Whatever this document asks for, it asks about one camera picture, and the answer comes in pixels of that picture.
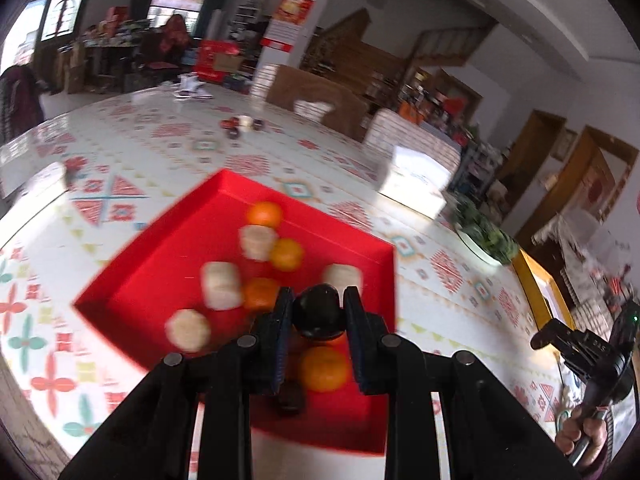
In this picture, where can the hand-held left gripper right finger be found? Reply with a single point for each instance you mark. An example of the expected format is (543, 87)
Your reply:
(356, 345)

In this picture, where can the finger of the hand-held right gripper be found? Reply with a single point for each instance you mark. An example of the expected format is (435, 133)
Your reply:
(552, 332)

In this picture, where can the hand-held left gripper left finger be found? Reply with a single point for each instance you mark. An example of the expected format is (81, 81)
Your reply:
(282, 340)

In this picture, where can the dark avocado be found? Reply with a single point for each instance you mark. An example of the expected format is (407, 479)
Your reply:
(320, 310)
(291, 400)

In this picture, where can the orange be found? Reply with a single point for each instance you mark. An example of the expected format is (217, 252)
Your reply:
(287, 255)
(260, 294)
(265, 213)
(325, 367)

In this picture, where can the red tray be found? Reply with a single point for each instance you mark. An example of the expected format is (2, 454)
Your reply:
(165, 280)

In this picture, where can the person's right hand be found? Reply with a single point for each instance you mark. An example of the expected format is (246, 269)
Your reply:
(595, 435)

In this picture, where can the yellow box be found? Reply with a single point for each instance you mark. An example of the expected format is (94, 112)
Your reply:
(542, 290)

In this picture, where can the green plant in bowl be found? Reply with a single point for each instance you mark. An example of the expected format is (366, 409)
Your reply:
(485, 232)

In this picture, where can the white box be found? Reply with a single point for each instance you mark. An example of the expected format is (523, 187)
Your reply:
(415, 180)

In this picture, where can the dark round plum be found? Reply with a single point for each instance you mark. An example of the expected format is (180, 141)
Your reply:
(257, 124)

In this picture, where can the small white round container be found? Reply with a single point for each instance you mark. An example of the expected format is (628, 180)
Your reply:
(245, 121)

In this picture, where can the white patterned carton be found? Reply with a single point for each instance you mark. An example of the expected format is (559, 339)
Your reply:
(415, 130)
(262, 80)

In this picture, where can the small red object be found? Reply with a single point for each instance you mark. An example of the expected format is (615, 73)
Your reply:
(228, 123)

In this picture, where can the patterned tablecloth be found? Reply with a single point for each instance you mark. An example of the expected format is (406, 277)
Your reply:
(150, 130)

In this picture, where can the wooden chair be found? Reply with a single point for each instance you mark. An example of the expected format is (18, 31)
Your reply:
(315, 92)

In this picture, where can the shelf with goods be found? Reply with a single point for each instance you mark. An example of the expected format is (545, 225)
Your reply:
(435, 100)

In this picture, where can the white plastic bag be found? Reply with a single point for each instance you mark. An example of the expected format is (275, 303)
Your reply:
(192, 87)

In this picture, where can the wooden staircase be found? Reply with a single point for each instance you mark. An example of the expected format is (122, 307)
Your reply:
(350, 55)

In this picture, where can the red cardboard box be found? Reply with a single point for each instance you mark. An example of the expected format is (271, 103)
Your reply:
(215, 57)

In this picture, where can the hanging clothes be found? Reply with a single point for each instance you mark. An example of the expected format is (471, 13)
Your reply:
(20, 100)

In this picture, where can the glass door with window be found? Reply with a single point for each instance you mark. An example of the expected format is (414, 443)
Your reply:
(60, 10)

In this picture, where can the red and white wall poster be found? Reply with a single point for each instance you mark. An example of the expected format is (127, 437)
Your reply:
(287, 20)

